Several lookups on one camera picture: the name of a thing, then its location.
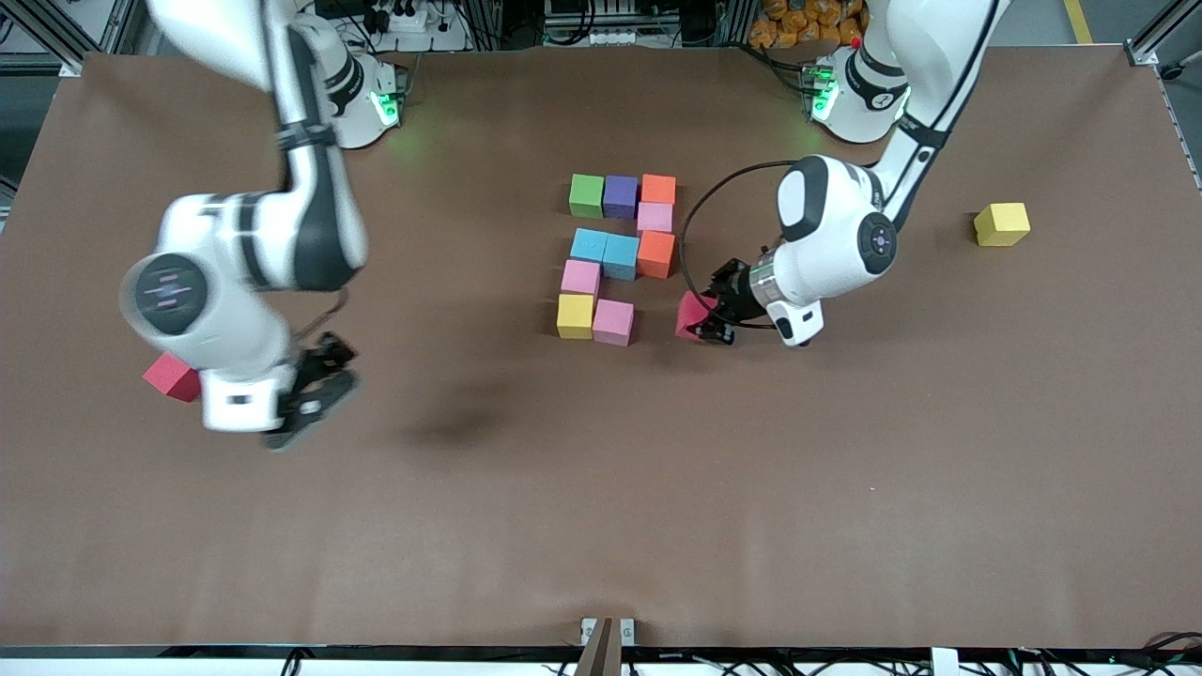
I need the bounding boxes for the orange object pile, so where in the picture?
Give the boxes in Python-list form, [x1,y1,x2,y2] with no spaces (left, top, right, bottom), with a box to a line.
[748,0,870,50]

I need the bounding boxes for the purple foam cube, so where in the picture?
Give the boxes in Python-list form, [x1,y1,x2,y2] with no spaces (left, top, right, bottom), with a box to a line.
[603,175,641,221]

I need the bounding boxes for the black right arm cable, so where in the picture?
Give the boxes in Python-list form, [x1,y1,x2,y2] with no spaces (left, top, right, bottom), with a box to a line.
[293,285,350,346]

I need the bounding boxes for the brown table mat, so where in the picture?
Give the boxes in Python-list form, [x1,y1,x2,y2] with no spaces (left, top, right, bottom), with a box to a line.
[0,47,1202,649]

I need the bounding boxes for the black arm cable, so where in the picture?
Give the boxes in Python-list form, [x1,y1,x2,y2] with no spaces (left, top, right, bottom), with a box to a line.
[679,161,801,330]
[293,285,350,346]

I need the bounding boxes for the yellow foam cube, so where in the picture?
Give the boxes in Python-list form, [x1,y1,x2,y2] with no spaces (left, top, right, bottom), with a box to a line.
[973,202,1032,248]
[556,293,596,341]

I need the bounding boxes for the white power strip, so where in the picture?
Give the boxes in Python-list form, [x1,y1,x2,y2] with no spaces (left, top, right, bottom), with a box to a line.
[362,0,470,54]

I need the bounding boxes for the aluminium frame profile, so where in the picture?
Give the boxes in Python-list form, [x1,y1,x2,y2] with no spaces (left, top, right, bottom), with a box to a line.
[0,0,128,78]
[1122,0,1202,67]

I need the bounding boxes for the green foam cube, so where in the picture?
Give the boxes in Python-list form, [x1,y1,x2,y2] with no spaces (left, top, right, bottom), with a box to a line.
[568,173,607,221]

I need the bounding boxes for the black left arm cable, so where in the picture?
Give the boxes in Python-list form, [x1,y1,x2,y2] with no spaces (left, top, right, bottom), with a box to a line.
[679,161,801,330]

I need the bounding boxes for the grey camera mounting post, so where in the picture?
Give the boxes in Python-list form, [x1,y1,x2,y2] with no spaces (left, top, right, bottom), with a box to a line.
[575,617,638,676]

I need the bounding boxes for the black equipment rack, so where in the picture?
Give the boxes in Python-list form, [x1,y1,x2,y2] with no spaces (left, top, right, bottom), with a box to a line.
[470,0,752,50]

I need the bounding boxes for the red foam cube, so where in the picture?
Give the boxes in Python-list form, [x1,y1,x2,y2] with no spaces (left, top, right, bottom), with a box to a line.
[143,352,204,404]
[674,290,720,341]

